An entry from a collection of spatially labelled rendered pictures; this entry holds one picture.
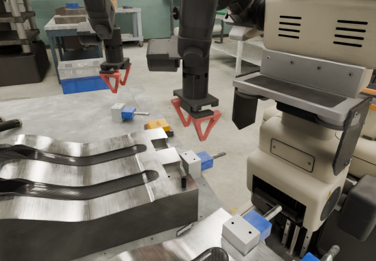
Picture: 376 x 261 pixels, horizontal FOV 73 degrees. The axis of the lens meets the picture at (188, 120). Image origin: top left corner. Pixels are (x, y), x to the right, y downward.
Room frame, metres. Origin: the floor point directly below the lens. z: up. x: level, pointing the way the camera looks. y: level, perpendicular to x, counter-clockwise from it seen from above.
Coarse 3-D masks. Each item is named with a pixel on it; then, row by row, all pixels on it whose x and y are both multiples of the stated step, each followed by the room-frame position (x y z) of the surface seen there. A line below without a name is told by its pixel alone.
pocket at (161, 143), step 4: (152, 140) 0.55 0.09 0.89; (156, 140) 0.56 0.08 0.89; (160, 140) 0.56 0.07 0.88; (164, 140) 0.56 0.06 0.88; (156, 144) 0.55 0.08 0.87; (160, 144) 0.56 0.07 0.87; (164, 144) 0.56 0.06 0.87; (168, 144) 0.55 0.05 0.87; (156, 148) 0.55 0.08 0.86; (160, 148) 0.55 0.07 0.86; (164, 148) 0.55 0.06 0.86; (168, 148) 0.54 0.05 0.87
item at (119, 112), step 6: (114, 108) 0.82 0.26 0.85; (120, 108) 0.82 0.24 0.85; (126, 108) 0.85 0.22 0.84; (132, 108) 0.85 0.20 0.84; (114, 114) 0.82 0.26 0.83; (120, 114) 0.82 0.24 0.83; (126, 114) 0.82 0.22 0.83; (132, 114) 0.82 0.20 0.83; (138, 114) 0.83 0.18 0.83; (144, 114) 0.83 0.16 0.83; (114, 120) 0.82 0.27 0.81; (120, 120) 0.82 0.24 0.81
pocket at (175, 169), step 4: (164, 164) 0.45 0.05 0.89; (168, 164) 0.45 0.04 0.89; (172, 164) 0.46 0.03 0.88; (176, 164) 0.46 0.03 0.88; (180, 164) 0.46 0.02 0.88; (164, 168) 0.45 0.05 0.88; (168, 168) 0.45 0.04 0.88; (172, 168) 0.46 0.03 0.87; (176, 168) 0.46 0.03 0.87; (180, 168) 0.46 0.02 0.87; (168, 172) 0.45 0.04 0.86; (172, 172) 0.46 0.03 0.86; (176, 172) 0.46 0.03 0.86; (180, 172) 0.46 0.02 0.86; (184, 172) 0.44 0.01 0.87; (168, 176) 0.44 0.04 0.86; (172, 176) 0.44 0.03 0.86; (176, 176) 0.44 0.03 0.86; (180, 176) 0.44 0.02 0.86
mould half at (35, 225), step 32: (160, 128) 0.61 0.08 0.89; (32, 160) 0.42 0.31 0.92; (128, 160) 0.47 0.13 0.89; (160, 160) 0.46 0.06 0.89; (128, 192) 0.37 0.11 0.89; (160, 192) 0.36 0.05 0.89; (192, 192) 0.37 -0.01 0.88; (0, 224) 0.26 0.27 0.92; (32, 224) 0.28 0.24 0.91; (64, 224) 0.29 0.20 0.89; (96, 224) 0.31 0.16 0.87; (128, 224) 0.33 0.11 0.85; (160, 224) 0.35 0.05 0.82; (0, 256) 0.26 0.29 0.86; (32, 256) 0.27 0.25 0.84; (64, 256) 0.29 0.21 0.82
